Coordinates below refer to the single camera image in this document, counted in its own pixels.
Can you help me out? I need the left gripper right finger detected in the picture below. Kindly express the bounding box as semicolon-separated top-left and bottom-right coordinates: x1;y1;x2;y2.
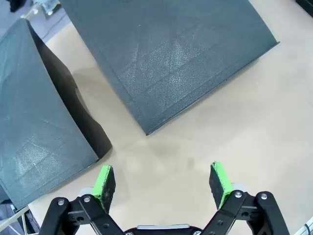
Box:
199;161;291;235

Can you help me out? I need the black slanted shoe stand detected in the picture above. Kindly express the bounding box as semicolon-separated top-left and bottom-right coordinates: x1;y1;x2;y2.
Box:
0;18;113;210
58;0;281;136

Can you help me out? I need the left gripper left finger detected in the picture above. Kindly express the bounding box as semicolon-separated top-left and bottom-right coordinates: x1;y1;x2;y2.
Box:
39;165;125;235

